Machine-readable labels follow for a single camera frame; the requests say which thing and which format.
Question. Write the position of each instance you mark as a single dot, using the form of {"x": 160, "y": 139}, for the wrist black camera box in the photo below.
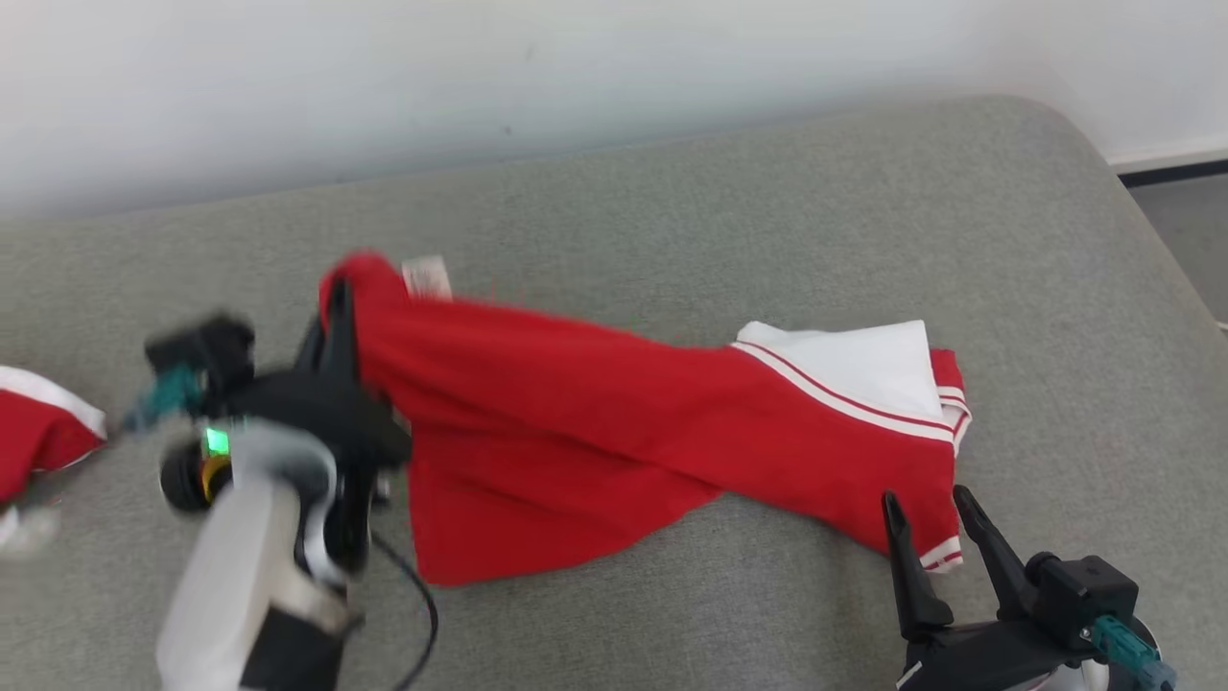
{"x": 203, "y": 355}
{"x": 1084, "y": 590}

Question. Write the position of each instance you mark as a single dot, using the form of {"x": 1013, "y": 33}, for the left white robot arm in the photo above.
{"x": 245, "y": 576}

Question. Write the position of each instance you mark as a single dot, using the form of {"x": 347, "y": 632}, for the black and white baseboard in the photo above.
{"x": 1175, "y": 165}

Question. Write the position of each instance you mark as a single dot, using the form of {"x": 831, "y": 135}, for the grey fabric sofa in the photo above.
{"x": 672, "y": 211}

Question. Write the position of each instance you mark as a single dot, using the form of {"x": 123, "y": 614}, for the red shorts white stripe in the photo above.
{"x": 38, "y": 432}

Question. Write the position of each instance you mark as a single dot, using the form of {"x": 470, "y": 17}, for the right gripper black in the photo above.
{"x": 998, "y": 657}

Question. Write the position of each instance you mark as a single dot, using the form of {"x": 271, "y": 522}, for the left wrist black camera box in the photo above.
{"x": 203, "y": 355}

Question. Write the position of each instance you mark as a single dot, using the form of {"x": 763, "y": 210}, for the red jersey white trim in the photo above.
{"x": 576, "y": 432}

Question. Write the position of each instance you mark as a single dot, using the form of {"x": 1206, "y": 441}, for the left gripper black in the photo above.
{"x": 336, "y": 413}

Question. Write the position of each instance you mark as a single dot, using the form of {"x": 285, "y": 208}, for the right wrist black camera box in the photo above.
{"x": 1084, "y": 590}

